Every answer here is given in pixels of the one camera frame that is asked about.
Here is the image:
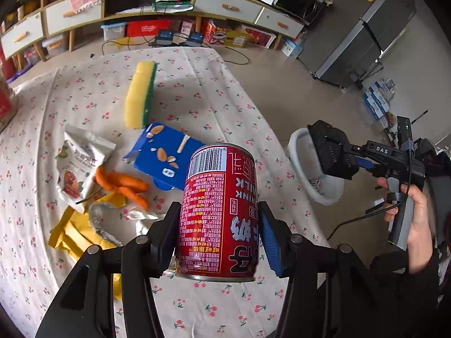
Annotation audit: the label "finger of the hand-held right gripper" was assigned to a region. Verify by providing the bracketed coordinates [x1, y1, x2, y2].
[317, 146, 360, 180]
[307, 120, 353, 152]

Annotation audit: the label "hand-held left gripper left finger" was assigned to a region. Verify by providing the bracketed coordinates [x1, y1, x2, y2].
[35, 201, 182, 338]

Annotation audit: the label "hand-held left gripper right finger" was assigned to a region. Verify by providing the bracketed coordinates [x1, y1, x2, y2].
[258, 201, 406, 338]

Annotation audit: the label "white plastic bin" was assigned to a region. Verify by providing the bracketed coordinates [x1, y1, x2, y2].
[288, 128, 345, 205]

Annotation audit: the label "red drink can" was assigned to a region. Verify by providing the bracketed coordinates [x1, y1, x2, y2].
[174, 143, 259, 283]

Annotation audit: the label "orange toy carrots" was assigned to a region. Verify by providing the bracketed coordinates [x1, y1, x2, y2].
[93, 165, 150, 210]

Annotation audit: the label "blue cardboard box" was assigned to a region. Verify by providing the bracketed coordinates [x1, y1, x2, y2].
[122, 123, 207, 191]

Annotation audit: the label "yellow wrapper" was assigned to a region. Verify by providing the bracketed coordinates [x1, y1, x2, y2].
[47, 206, 124, 301]

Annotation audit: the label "white snack pouch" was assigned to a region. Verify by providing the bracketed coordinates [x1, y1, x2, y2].
[56, 124, 117, 214]

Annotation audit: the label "yellow green sponge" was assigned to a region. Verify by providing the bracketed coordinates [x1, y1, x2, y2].
[125, 61, 158, 130]

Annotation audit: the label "person's right forearm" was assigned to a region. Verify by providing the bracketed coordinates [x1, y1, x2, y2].
[368, 246, 445, 338]

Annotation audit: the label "person's right hand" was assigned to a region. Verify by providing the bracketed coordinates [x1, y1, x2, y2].
[376, 178, 434, 273]

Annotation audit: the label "crumpled clear wrapper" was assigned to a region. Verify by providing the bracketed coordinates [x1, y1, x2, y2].
[121, 208, 159, 235]

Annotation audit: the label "stack of blue white cartons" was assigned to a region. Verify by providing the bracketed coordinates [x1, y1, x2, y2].
[362, 79, 397, 120]

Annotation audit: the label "silver foil wrapper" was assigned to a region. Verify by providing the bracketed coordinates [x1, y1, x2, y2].
[88, 193, 127, 247]

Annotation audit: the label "grey refrigerator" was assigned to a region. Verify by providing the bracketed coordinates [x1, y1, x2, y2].
[303, 0, 418, 88]

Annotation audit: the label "small blue white box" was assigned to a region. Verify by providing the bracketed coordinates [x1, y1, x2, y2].
[282, 37, 304, 59]

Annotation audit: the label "cherry print tablecloth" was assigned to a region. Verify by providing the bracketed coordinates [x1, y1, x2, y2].
[0, 46, 330, 338]

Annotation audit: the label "red printed box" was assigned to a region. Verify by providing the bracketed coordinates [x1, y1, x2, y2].
[243, 25, 277, 49]

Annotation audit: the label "yellow cardboard box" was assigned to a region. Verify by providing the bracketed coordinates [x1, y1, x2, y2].
[202, 19, 249, 48]

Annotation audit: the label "black device with blue screen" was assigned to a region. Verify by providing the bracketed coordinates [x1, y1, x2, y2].
[153, 29, 175, 47]
[183, 31, 205, 48]

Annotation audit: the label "green white bag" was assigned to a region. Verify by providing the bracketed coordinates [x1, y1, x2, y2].
[151, 0, 194, 13]

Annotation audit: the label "red flat box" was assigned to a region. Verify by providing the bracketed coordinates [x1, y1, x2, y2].
[127, 21, 157, 37]

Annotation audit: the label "clear blue-lidded storage box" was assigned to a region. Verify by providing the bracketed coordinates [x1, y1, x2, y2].
[101, 22, 127, 41]

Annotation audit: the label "wooden cabinet with white drawers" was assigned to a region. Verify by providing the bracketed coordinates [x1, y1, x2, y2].
[0, 0, 307, 71]

